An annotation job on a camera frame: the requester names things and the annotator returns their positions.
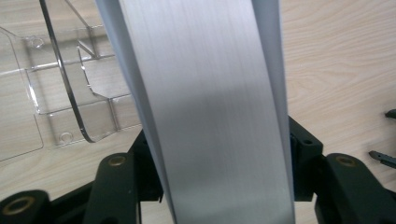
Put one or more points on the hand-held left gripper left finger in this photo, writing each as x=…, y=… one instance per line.
x=148, y=174

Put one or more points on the blue book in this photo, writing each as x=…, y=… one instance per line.
x=211, y=109

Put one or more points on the clear acrylic book rack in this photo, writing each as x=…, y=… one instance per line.
x=62, y=93

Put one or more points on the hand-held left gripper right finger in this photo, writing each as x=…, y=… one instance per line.
x=303, y=161

